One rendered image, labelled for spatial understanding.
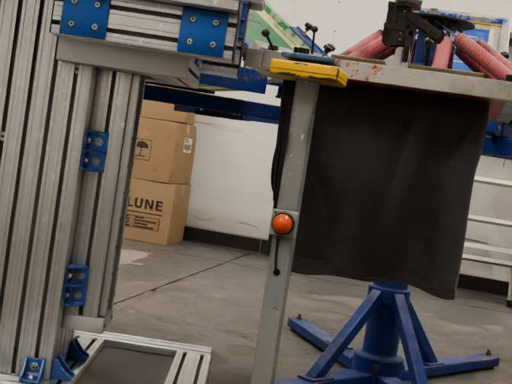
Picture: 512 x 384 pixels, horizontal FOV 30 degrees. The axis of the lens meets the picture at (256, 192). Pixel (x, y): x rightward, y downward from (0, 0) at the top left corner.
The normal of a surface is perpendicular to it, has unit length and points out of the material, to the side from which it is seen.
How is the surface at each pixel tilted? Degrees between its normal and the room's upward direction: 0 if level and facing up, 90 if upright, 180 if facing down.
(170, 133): 89
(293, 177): 90
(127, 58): 90
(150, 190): 89
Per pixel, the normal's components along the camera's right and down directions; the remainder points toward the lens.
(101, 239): 0.00, 0.05
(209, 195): -0.22, 0.02
